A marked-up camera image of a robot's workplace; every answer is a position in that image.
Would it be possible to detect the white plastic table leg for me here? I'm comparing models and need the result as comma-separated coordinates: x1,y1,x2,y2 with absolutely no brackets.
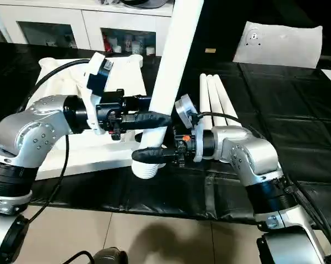
199,73,220,130
206,73,232,129
131,0,204,179
213,73,245,129

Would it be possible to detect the red bottle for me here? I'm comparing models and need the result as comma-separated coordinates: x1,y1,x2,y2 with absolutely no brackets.
102,35,113,52

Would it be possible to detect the white glass-door cabinet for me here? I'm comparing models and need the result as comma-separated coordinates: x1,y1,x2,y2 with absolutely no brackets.
0,0,173,57

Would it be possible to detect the black work mat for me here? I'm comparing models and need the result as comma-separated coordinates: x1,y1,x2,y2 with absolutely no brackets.
0,41,331,223

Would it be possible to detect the black tall cabinet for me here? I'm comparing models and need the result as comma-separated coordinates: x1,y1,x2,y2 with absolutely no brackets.
195,0,248,63

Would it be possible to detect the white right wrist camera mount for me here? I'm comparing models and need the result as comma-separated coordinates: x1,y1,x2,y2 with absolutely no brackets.
173,93,206,163

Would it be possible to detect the grey bag black handle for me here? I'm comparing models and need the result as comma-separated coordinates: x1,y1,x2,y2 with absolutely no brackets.
120,0,169,9

